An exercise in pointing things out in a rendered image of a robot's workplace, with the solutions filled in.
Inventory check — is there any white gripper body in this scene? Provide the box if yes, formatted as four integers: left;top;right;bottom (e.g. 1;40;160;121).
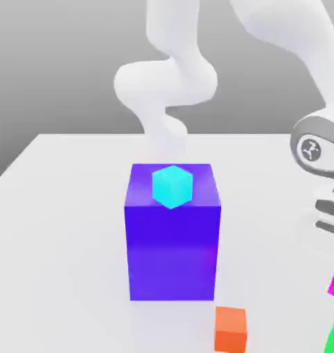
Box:
309;216;334;245

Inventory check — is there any small orange cube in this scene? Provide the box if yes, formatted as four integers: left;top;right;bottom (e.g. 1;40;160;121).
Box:
213;306;248;353

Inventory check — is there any small cyan cube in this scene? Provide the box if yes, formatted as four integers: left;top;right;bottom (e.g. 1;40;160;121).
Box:
152;164;194;210

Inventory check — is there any large purple box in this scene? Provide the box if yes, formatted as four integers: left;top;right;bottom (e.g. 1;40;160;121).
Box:
123;163;222;302

